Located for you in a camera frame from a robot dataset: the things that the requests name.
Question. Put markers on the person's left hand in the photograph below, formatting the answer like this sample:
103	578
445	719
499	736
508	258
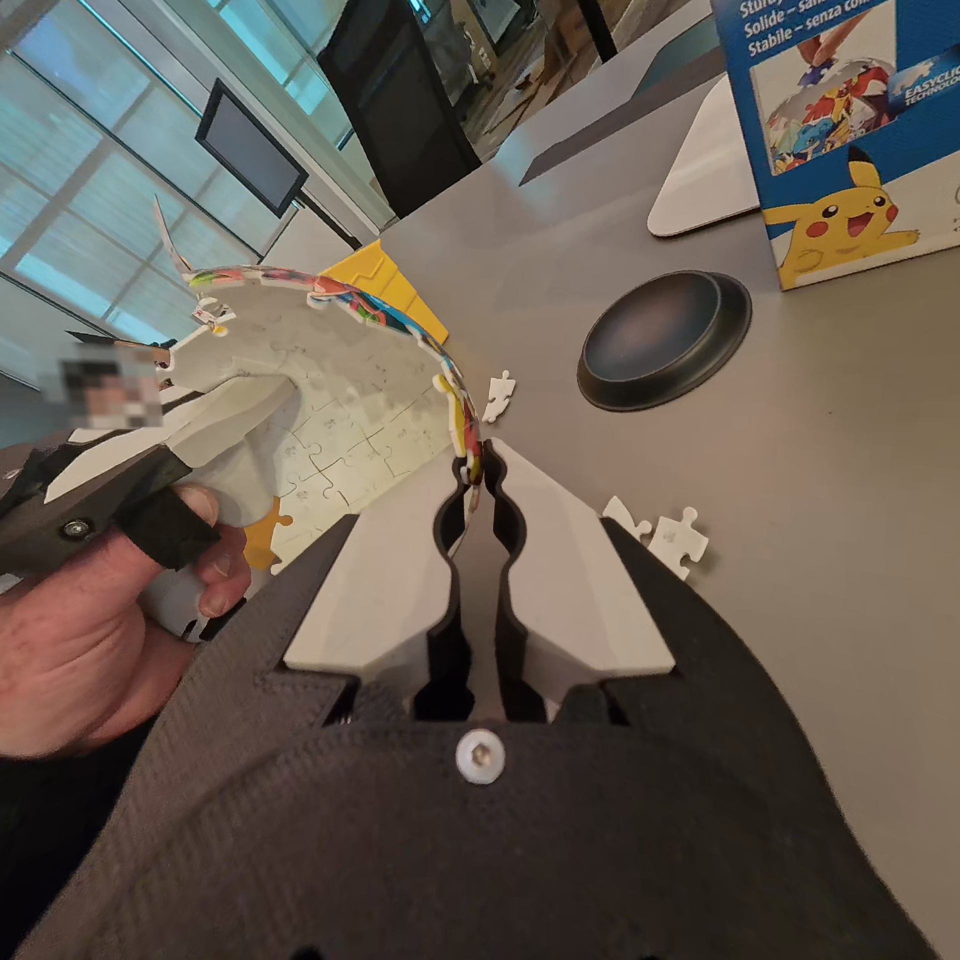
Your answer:
75	652

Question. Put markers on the yellow plastic bin stack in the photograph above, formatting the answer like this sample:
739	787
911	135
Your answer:
390	285

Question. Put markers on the white-backed puzzle piece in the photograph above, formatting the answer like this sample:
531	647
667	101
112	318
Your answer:
499	394
679	540
626	517

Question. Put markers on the blue puzzle box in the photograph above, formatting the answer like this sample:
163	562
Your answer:
862	150

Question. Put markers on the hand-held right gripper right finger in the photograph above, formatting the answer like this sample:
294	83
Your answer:
592	600

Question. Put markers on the large glass window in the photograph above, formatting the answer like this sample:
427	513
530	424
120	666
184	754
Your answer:
75	150

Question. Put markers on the white rounded object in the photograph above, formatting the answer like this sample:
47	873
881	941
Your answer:
705	180

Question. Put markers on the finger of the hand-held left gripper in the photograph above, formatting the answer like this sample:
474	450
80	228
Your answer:
225	420
120	436

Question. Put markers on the white device on stand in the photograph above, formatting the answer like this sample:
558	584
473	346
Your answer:
171	240

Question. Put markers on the black screen on stand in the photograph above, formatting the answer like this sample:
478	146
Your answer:
251	146

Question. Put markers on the colourful puzzle ball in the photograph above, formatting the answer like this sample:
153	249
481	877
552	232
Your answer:
360	405

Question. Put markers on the black round stand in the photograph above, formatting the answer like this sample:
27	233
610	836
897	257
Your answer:
664	341

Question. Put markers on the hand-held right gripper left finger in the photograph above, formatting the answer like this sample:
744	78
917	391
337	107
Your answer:
375	600

